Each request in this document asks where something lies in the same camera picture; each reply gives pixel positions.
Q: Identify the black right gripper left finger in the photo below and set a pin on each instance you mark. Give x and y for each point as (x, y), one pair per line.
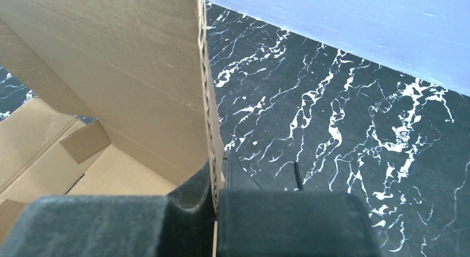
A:
(177, 224)

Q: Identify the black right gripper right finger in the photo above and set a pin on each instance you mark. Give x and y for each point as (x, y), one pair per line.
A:
(253, 221)

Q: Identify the brown cardboard box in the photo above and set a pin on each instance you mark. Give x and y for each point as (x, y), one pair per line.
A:
(128, 89)

